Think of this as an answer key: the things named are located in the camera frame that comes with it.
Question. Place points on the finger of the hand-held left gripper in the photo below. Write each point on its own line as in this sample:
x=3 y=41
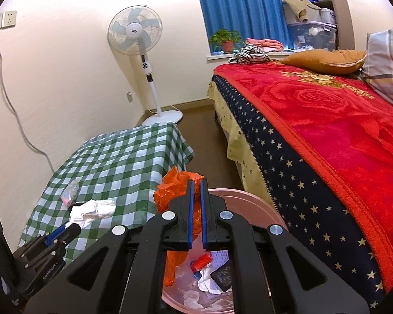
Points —
x=36 y=248
x=49 y=270

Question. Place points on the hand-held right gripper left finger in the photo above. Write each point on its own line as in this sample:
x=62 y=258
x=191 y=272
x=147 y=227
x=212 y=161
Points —
x=190 y=217

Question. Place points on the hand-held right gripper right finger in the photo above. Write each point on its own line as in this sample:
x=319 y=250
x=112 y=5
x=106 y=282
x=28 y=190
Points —
x=203 y=217

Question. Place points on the orange plastic bag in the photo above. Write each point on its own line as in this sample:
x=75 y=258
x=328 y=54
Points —
x=170 y=189

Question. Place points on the red plastic wrapper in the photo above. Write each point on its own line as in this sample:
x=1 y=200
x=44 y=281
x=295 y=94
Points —
x=201 y=261

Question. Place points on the pink plastic basin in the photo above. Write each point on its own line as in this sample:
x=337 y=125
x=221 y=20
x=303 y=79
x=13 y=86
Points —
x=249 y=209

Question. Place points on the pale purple textured cloth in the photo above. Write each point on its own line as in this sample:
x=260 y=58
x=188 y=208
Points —
x=219 y=257

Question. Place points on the black textured pouch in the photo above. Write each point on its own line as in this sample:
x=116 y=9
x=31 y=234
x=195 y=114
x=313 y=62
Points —
x=222 y=278

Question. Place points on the clear plastic wrapper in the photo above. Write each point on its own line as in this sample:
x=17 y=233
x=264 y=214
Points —
x=70 y=193

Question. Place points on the white sock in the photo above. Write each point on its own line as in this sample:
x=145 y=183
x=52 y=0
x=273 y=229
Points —
x=204 y=284

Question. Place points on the yellow bed skirt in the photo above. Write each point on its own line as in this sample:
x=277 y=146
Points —
x=239 y=137

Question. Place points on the green checked tablecloth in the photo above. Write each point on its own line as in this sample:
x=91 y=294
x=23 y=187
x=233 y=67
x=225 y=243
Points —
x=118 y=157

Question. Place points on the navy star bed sheet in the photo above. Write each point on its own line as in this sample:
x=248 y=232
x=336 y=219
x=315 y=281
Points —
x=298 y=186

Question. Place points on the white fan plug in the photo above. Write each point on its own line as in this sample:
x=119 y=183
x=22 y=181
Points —
x=130 y=96

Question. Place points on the bed with red blanket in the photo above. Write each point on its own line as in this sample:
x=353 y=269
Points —
x=330 y=121

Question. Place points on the black white striped cloth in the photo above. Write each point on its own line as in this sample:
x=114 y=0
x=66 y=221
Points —
x=249 y=55

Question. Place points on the green potted plant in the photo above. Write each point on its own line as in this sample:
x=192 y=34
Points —
x=226 y=39

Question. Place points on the pink folded clothes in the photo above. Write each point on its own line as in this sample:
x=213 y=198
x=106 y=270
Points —
x=265 y=43

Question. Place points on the white standing fan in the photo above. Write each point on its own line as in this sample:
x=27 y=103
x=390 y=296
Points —
x=134 y=29

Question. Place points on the orange pillow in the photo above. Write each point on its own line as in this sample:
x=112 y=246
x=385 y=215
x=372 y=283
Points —
x=324 y=60

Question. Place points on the clear plastic storage box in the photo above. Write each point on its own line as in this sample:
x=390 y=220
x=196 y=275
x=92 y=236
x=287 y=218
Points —
x=314 y=36

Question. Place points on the blue curtain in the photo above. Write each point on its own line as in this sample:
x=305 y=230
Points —
x=242 y=6

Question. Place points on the tan jacket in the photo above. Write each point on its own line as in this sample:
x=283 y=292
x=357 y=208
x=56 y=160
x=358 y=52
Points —
x=296 y=5

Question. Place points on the grey lidded container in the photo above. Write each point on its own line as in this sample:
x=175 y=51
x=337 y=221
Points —
x=327 y=15

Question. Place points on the grey plaid pillow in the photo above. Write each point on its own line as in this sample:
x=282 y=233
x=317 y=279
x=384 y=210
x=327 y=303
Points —
x=383 y=59

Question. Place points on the beige bookshelf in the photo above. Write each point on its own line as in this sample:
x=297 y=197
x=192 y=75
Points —
x=344 y=6

